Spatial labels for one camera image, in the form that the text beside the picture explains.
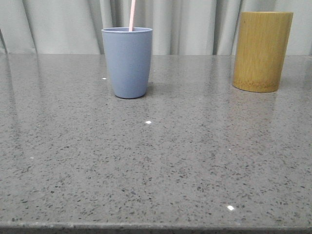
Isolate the bamboo wooden cup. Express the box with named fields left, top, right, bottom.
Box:
left=233, top=12, right=293, bottom=93

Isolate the grey-white curtain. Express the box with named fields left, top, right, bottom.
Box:
left=0, top=0, right=312, bottom=55

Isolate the blue plastic cup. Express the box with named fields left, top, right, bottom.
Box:
left=102, top=27, right=153, bottom=99

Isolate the pink chopstick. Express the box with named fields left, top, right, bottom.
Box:
left=129, top=0, right=136, bottom=32

